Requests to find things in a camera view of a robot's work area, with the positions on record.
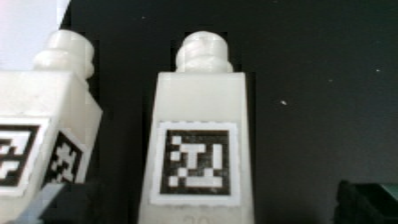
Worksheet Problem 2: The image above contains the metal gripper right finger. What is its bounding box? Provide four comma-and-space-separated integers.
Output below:
335, 181, 398, 224

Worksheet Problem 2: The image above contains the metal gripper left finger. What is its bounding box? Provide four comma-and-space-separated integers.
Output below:
12, 183, 63, 224

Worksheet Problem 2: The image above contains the white leg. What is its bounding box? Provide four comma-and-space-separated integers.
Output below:
138, 31, 254, 224
0, 30, 103, 224

